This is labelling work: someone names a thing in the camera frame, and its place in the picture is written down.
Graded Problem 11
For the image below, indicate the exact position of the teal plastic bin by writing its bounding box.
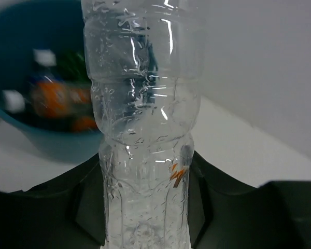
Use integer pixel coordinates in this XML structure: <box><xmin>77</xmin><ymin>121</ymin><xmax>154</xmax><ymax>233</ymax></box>
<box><xmin>0</xmin><ymin>1</ymin><xmax>102</xmax><ymax>163</ymax></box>

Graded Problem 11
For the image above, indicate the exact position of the clear bottle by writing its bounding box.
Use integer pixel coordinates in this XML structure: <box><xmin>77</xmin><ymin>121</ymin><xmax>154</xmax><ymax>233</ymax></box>
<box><xmin>81</xmin><ymin>1</ymin><xmax>208</xmax><ymax>248</ymax></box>

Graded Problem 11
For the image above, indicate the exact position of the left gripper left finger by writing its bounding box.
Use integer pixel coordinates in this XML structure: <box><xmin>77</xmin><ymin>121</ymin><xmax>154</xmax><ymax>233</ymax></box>
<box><xmin>0</xmin><ymin>155</ymin><xmax>105</xmax><ymax>248</ymax></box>

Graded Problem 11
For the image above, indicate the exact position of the blue label bottle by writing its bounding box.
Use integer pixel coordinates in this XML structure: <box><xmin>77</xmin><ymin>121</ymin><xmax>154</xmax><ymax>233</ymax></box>
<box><xmin>27</xmin><ymin>49</ymin><xmax>57</xmax><ymax>85</ymax></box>
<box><xmin>2</xmin><ymin>90</ymin><xmax>26</xmax><ymax>114</ymax></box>

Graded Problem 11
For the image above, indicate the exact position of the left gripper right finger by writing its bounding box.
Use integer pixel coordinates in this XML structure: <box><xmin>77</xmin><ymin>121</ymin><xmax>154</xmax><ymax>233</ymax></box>
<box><xmin>188</xmin><ymin>154</ymin><xmax>311</xmax><ymax>249</ymax></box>

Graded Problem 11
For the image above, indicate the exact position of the crushed green bottle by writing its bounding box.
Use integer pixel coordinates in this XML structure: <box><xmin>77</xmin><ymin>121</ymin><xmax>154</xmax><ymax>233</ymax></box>
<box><xmin>56</xmin><ymin>51</ymin><xmax>91</xmax><ymax>83</ymax></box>

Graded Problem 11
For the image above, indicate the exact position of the orange label bottle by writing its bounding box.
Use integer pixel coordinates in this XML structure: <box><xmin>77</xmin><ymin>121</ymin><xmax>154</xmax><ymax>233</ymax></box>
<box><xmin>31</xmin><ymin>80</ymin><xmax>97</xmax><ymax>133</ymax></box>

